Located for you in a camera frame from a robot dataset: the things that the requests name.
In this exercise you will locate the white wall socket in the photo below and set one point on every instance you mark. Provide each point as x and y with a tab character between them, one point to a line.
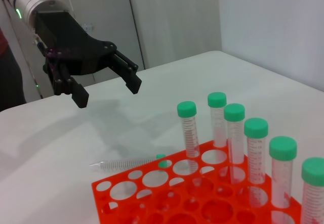
88	27

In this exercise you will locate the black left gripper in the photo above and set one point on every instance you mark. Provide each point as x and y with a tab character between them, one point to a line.
65	39

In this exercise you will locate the person in dark trousers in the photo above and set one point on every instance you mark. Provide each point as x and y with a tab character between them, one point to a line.
10	82

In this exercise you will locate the orange plastic test tube rack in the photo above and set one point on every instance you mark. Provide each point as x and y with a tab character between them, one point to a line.
167	191

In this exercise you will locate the green capped clear test tube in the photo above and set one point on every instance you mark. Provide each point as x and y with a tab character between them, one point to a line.
235	143
189	138
121	163
255	158
219	125
314	201
281	181

